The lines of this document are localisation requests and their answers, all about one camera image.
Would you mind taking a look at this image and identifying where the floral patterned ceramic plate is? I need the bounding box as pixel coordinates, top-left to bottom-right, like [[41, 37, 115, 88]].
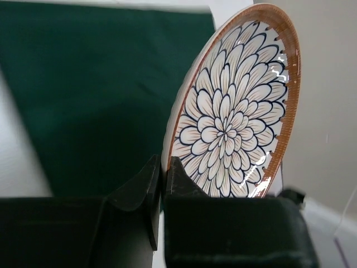
[[161, 3, 301, 198]]

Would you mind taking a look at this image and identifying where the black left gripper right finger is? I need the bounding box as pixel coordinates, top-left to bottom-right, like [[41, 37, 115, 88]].
[[163, 157, 318, 267]]

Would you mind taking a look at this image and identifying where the dark green cloth napkin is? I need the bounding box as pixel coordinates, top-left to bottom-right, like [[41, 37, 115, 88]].
[[1, 1, 215, 197]]

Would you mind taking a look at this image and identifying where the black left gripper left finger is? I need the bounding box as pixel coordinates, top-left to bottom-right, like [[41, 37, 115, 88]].
[[1, 155, 161, 267]]

